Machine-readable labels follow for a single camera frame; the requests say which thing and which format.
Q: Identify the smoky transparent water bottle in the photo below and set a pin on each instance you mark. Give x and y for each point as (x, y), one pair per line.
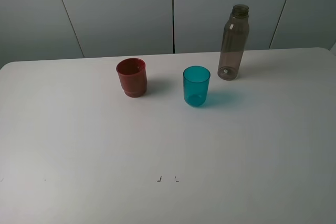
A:
(235, 35)

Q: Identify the teal translucent plastic cup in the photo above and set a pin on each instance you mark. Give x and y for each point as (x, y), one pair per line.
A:
(195, 85)

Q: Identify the red plastic cup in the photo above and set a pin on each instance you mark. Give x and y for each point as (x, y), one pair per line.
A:
(132, 76)

